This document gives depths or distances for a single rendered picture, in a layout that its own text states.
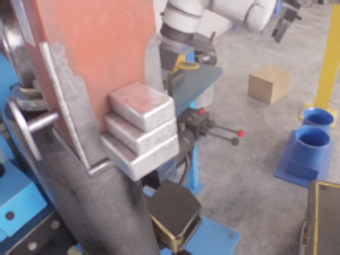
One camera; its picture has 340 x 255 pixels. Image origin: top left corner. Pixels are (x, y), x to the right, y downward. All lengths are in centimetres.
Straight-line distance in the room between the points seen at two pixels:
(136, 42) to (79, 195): 33
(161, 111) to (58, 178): 30
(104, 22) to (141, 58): 5
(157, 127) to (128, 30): 9
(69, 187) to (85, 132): 25
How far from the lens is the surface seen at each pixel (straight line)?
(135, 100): 22
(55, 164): 45
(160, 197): 84
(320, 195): 185
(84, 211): 53
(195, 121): 112
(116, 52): 23
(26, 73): 40
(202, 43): 60
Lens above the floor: 165
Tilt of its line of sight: 36 degrees down
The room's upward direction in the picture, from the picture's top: 7 degrees counter-clockwise
